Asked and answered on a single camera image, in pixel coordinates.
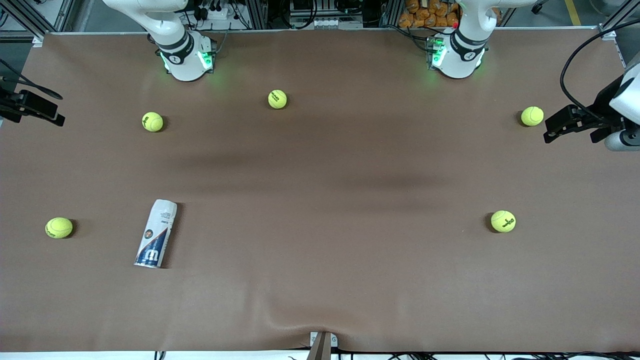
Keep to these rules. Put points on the white corner bracket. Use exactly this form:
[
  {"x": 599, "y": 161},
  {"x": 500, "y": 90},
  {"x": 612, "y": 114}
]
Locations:
[
  {"x": 37, "y": 40},
  {"x": 608, "y": 35}
]

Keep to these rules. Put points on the aluminium frame post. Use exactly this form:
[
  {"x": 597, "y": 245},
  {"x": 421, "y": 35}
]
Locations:
[
  {"x": 620, "y": 15},
  {"x": 391, "y": 12},
  {"x": 35, "y": 17},
  {"x": 256, "y": 12}
]

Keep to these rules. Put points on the pile of orange objects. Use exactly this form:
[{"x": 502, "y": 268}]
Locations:
[{"x": 427, "y": 12}]

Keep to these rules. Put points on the white connector block row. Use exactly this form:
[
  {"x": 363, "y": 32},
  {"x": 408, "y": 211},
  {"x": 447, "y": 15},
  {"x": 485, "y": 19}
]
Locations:
[{"x": 335, "y": 23}]

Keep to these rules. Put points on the yellow tennis ball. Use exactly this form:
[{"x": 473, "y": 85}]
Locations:
[
  {"x": 532, "y": 116},
  {"x": 152, "y": 121},
  {"x": 503, "y": 221},
  {"x": 277, "y": 99},
  {"x": 59, "y": 227}
]

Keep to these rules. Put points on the white and blue tennis can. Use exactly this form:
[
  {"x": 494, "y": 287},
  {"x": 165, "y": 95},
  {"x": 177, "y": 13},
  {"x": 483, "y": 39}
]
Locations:
[{"x": 155, "y": 235}]

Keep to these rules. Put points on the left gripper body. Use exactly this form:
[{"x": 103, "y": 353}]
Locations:
[{"x": 604, "y": 106}]

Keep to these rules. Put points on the brown camera strut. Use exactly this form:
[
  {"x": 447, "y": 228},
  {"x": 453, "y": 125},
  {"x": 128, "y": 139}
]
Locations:
[{"x": 320, "y": 350}]

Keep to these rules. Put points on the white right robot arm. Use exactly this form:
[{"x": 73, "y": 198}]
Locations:
[{"x": 182, "y": 60}]

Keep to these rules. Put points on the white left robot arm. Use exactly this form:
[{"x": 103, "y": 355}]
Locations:
[{"x": 462, "y": 55}]

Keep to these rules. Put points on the white metal edge bracket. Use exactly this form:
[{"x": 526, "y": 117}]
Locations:
[{"x": 334, "y": 340}]

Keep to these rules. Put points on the white power strip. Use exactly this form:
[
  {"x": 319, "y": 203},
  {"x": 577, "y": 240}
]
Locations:
[{"x": 215, "y": 13}]

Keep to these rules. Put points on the black chair caster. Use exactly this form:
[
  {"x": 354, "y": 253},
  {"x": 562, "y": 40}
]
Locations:
[{"x": 539, "y": 6}]

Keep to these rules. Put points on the brown table mat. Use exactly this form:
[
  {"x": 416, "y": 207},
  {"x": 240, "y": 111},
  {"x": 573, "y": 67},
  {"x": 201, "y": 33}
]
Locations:
[{"x": 320, "y": 200}]

